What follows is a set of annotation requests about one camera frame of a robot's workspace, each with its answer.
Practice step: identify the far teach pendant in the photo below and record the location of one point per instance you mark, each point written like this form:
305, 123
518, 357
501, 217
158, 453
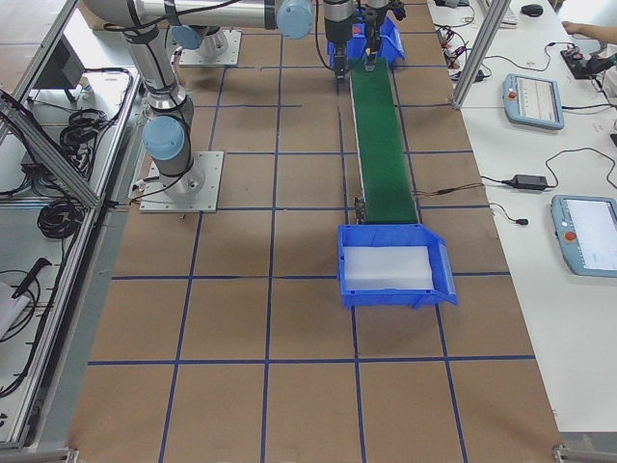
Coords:
532, 101

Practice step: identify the person hand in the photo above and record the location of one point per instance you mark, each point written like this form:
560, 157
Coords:
574, 29

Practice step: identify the teach pendant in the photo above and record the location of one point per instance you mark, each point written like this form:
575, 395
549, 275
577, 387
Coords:
532, 101
585, 228

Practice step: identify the yellow push button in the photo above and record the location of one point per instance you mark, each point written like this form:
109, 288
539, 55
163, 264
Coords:
370, 63

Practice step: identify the green conveyor belt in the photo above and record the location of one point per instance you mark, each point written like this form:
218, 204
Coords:
385, 174

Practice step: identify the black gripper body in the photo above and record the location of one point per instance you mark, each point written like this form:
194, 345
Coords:
335, 25
374, 19

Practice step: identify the right blue plastic bin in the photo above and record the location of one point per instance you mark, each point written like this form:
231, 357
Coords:
398, 235

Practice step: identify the black power adapter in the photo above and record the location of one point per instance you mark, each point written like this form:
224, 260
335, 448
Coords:
529, 182

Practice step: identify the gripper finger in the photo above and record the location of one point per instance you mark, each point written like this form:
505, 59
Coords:
376, 47
333, 54
340, 67
367, 51

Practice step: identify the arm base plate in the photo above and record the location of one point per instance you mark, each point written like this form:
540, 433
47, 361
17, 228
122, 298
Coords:
198, 190
201, 50

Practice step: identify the aluminium frame post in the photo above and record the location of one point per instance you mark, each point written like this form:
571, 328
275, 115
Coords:
479, 51

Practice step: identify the left blue plastic bin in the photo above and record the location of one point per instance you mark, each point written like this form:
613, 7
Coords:
392, 48

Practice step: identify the blue plastic bin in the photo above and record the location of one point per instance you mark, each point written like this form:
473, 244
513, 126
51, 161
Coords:
398, 235
392, 48

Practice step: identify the black computer mouse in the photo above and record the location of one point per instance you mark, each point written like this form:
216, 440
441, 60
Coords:
532, 10

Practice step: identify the near teach pendant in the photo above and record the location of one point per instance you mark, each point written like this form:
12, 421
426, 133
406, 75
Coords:
585, 228

